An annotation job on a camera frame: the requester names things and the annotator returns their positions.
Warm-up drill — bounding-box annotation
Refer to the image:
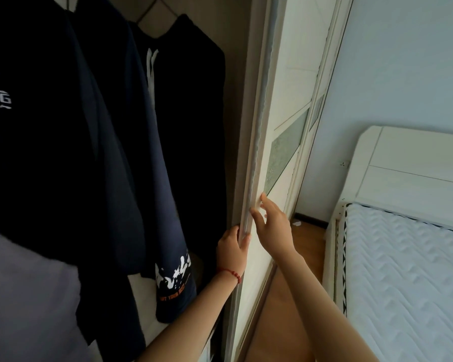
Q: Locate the person's right hand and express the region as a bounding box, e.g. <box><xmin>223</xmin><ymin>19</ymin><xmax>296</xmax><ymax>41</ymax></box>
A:
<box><xmin>250</xmin><ymin>193</ymin><xmax>297</xmax><ymax>257</ymax></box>

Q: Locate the person's left hand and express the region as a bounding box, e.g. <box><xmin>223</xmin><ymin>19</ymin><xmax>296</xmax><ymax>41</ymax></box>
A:
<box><xmin>216</xmin><ymin>224</ymin><xmax>252</xmax><ymax>279</ymax></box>

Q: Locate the white sliding wardrobe door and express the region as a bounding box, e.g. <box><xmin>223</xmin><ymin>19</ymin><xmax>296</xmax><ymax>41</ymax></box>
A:
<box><xmin>225</xmin><ymin>0</ymin><xmax>343</xmax><ymax>362</ymax></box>

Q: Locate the person's right forearm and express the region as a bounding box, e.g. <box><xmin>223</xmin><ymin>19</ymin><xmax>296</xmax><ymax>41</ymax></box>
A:
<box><xmin>265</xmin><ymin>248</ymin><xmax>380</xmax><ymax>362</ymax></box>

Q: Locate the person's left forearm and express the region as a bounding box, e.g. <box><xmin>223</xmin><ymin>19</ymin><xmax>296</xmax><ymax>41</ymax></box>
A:
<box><xmin>135</xmin><ymin>268</ymin><xmax>243</xmax><ymax>362</ymax></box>

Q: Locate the dark baseboard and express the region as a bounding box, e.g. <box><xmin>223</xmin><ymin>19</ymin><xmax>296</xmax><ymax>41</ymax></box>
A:
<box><xmin>293</xmin><ymin>212</ymin><xmax>329</xmax><ymax>225</ymax></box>

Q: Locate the navy t-shirt printed sleeve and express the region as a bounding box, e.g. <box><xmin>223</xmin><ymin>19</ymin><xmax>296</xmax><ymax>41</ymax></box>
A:
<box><xmin>73</xmin><ymin>0</ymin><xmax>198</xmax><ymax>325</ymax></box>

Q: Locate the white wardrobe cabinet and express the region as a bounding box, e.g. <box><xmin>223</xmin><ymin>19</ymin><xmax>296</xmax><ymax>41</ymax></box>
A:
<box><xmin>128</xmin><ymin>0</ymin><xmax>273</xmax><ymax>362</ymax></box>

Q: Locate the white quilted mattress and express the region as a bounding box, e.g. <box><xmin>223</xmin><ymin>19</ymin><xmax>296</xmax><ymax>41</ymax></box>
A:
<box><xmin>339</xmin><ymin>203</ymin><xmax>453</xmax><ymax>362</ymax></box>

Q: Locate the black t-shirt white print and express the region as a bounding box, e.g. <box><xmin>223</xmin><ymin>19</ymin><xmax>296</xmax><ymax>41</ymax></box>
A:
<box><xmin>0</xmin><ymin>0</ymin><xmax>148</xmax><ymax>349</ymax></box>

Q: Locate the grey garment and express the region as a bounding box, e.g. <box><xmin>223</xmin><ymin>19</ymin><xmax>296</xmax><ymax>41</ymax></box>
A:
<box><xmin>0</xmin><ymin>221</ymin><xmax>99</xmax><ymax>362</ymax></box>

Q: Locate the red string bracelet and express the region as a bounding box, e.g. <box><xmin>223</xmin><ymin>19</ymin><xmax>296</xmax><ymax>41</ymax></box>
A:
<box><xmin>216</xmin><ymin>267</ymin><xmax>243</xmax><ymax>285</ymax></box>

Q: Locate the black shorts white drawstring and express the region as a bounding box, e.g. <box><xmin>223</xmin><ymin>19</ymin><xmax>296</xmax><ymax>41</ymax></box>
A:
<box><xmin>129</xmin><ymin>13</ymin><xmax>228</xmax><ymax>280</ymax></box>

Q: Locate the white wooden bed frame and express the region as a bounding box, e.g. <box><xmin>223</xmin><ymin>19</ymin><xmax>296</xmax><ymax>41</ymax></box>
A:
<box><xmin>322</xmin><ymin>126</ymin><xmax>453</xmax><ymax>318</ymax></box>

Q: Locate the thin wire clothes hanger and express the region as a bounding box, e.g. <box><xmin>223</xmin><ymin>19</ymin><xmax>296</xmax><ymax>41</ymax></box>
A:
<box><xmin>136</xmin><ymin>0</ymin><xmax>182</xmax><ymax>39</ymax></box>

